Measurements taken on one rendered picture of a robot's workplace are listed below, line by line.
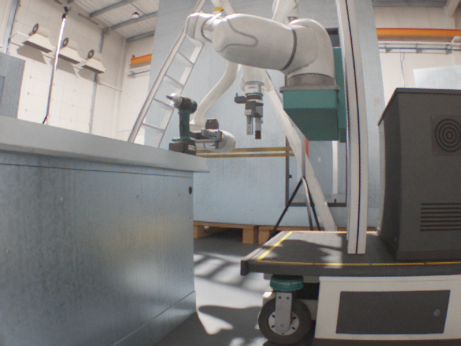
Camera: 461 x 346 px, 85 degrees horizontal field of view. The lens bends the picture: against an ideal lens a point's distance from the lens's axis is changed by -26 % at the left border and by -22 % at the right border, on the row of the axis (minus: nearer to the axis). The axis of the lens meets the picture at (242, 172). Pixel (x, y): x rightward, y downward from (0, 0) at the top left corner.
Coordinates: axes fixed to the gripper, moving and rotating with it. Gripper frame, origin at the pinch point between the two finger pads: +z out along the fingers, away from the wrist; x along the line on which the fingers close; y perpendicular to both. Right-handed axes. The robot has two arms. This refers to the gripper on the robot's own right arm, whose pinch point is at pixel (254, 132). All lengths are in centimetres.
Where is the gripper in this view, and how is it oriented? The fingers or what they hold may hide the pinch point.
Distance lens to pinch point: 142.0
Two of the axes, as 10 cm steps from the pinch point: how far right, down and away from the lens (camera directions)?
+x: 3.0, 0.4, 9.5
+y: 9.5, 0.0, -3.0
